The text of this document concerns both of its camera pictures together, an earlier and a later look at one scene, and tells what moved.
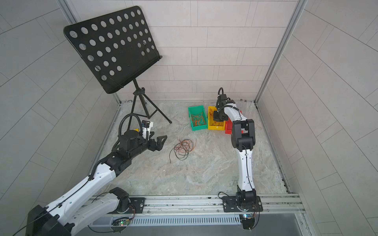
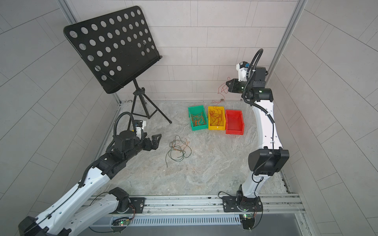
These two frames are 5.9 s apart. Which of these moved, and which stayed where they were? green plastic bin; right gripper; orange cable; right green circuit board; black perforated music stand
Moved: right gripper
Stayed: black perforated music stand; orange cable; green plastic bin; right green circuit board
